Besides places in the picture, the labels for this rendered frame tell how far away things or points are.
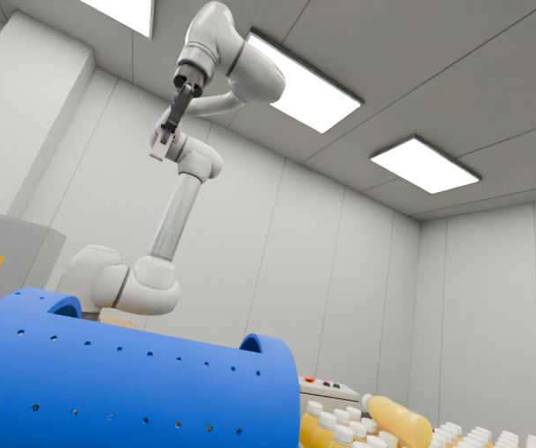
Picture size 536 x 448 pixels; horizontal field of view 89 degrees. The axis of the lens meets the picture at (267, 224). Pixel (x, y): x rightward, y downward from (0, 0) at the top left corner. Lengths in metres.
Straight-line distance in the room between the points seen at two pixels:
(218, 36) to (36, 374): 0.75
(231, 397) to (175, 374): 0.09
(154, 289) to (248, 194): 2.78
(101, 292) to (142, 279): 0.13
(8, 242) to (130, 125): 2.03
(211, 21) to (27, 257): 1.71
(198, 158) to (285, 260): 2.78
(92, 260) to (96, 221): 2.31
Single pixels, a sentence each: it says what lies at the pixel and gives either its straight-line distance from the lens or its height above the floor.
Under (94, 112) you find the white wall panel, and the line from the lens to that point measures 3.79.
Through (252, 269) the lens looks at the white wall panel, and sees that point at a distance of 3.60.
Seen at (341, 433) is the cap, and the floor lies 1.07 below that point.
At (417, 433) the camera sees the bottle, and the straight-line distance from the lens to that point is 0.80.
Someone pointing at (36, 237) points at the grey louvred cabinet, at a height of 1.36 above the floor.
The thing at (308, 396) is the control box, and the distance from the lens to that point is 0.95.
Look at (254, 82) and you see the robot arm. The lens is 0.84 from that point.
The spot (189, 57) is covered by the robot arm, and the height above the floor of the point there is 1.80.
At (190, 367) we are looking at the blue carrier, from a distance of 0.48.
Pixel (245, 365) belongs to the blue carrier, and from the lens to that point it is 0.50.
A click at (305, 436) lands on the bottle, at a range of 0.86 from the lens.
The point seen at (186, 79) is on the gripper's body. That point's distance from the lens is 0.76.
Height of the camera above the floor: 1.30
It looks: 16 degrees up
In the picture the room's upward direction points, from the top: 13 degrees clockwise
